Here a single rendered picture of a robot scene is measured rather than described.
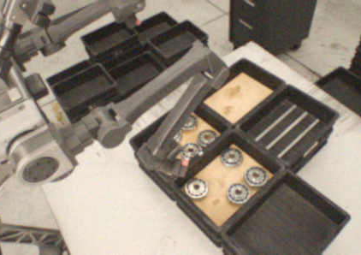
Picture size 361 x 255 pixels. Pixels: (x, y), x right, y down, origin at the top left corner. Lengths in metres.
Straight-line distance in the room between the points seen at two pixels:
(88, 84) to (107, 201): 1.14
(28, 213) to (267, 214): 1.82
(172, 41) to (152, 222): 1.62
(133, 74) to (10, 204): 1.36
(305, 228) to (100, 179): 1.00
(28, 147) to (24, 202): 1.87
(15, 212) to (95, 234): 1.22
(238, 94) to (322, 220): 0.76
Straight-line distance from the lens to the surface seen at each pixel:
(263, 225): 1.42
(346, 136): 1.90
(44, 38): 1.32
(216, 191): 1.47
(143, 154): 1.13
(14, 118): 0.96
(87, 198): 1.72
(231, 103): 1.76
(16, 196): 2.83
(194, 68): 0.97
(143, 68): 2.72
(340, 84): 2.79
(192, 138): 1.62
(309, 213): 1.48
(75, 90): 2.56
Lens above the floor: 2.14
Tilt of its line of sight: 52 degrees down
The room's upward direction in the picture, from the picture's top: 10 degrees counter-clockwise
